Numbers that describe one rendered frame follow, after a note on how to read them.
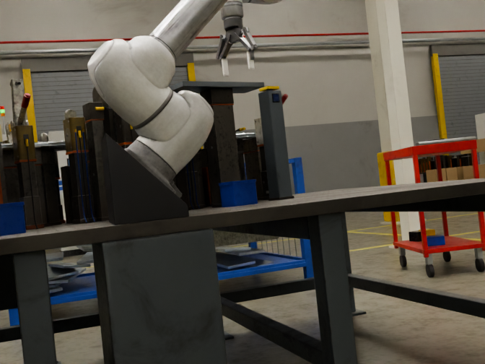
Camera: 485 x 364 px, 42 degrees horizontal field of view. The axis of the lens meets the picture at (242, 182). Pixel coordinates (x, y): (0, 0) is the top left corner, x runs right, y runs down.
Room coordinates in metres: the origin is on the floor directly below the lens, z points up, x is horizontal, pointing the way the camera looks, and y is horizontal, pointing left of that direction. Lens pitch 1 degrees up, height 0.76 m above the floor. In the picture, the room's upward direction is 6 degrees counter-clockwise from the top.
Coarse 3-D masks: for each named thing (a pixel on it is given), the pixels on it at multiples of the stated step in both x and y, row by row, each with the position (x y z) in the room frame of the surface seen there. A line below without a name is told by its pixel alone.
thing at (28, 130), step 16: (16, 128) 2.10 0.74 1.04; (32, 128) 2.13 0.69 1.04; (16, 144) 2.11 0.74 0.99; (32, 144) 2.12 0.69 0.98; (16, 160) 2.13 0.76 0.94; (32, 160) 2.12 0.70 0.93; (32, 176) 2.13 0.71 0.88; (32, 192) 2.12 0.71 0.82; (32, 208) 2.12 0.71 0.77; (32, 224) 2.11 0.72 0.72
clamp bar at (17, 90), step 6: (12, 84) 2.12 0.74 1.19; (18, 84) 2.13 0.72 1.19; (12, 90) 2.13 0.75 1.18; (18, 90) 2.14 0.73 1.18; (12, 96) 2.14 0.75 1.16; (18, 96) 2.14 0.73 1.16; (12, 102) 2.14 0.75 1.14; (18, 102) 2.14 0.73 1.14; (12, 108) 2.15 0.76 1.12; (18, 108) 2.14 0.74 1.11; (18, 114) 2.14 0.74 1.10; (24, 120) 2.16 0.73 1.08
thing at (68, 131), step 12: (72, 120) 2.18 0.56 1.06; (84, 120) 2.21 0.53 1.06; (72, 132) 2.18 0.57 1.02; (84, 132) 2.20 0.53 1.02; (72, 144) 2.18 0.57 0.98; (84, 144) 2.19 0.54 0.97; (72, 156) 2.20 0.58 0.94; (84, 156) 2.20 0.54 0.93; (72, 168) 2.21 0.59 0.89; (84, 168) 2.20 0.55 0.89; (72, 180) 2.22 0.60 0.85; (84, 180) 2.20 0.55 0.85; (72, 192) 2.23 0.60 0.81; (84, 192) 2.18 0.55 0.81; (72, 204) 2.22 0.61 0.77; (84, 204) 2.19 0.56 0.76; (84, 216) 2.17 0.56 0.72
